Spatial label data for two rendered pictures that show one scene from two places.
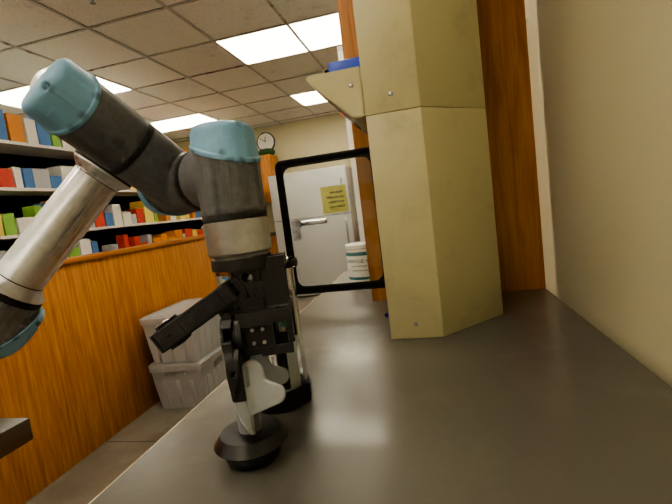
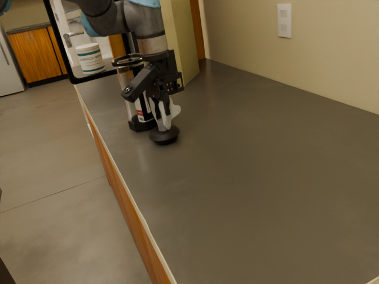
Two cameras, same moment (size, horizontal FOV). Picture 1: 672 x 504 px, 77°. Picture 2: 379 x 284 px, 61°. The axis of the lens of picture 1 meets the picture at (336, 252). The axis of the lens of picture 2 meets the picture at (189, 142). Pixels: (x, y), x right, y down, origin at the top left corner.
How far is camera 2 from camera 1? 0.61 m
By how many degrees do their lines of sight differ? 38
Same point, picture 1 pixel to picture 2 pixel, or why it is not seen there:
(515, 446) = (250, 107)
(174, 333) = (138, 92)
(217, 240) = (154, 45)
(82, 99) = not seen: outside the picture
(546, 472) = (264, 110)
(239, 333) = (165, 86)
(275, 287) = (172, 64)
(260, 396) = (172, 111)
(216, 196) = (153, 25)
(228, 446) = (163, 135)
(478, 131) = not seen: outside the picture
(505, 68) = not seen: outside the picture
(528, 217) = (195, 20)
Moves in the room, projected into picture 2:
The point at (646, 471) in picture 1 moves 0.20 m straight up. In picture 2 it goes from (286, 101) to (285, 40)
